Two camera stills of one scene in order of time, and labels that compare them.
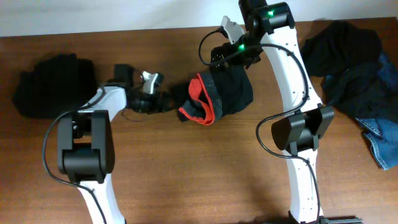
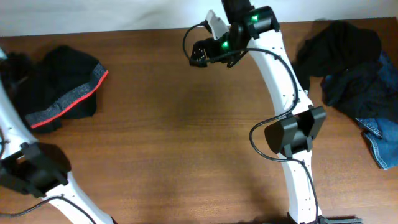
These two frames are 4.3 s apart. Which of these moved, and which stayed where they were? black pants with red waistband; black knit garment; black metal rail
Moved: black pants with red waistband
Stayed: black metal rail; black knit garment
